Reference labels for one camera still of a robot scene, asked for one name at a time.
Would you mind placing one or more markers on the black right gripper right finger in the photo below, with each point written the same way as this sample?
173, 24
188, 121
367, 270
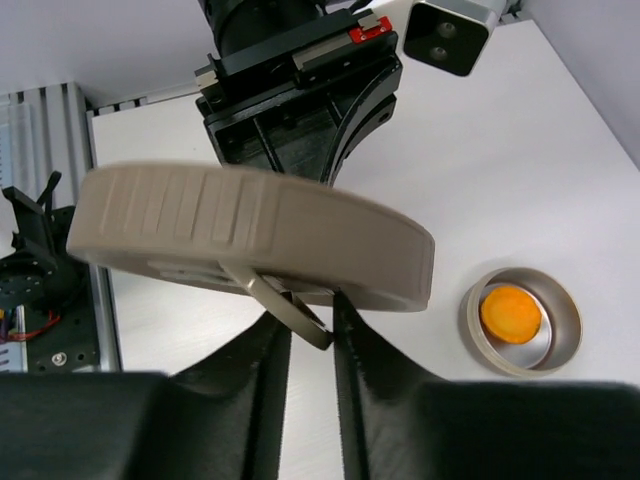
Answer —
400, 421

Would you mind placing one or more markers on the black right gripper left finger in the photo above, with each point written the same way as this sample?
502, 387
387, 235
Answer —
222, 418

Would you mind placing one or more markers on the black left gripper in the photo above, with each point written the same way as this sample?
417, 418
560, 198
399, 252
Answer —
295, 91

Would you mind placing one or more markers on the grey round lid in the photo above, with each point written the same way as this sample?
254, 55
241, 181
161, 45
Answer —
287, 242

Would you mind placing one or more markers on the orange round food ball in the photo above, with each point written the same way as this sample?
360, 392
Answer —
511, 315

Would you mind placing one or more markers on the grey-banded steel bowl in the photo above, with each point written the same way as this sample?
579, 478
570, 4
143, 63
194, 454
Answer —
557, 342

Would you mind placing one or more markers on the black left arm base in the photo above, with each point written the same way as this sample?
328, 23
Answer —
46, 295

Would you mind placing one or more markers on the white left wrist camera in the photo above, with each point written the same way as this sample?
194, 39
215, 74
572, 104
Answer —
450, 35

